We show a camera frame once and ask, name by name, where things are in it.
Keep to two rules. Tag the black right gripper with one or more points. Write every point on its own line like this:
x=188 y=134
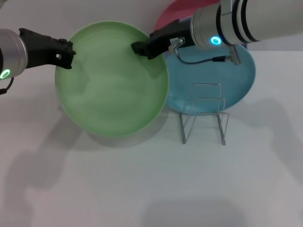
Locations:
x=170 y=37

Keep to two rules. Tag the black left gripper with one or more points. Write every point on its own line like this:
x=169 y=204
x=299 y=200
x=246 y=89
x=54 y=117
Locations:
x=40 y=50

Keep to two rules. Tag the green round plate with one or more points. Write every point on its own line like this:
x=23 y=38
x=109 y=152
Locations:
x=111 y=89

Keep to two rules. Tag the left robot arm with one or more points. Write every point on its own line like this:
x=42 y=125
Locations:
x=11 y=52

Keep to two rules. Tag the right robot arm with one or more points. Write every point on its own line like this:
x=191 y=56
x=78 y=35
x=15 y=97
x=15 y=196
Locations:
x=260 y=19

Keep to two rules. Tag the pink round plate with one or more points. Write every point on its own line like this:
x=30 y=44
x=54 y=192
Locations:
x=180 y=9

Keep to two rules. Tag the teal round plate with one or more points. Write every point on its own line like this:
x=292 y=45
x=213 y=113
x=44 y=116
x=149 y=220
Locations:
x=206 y=75

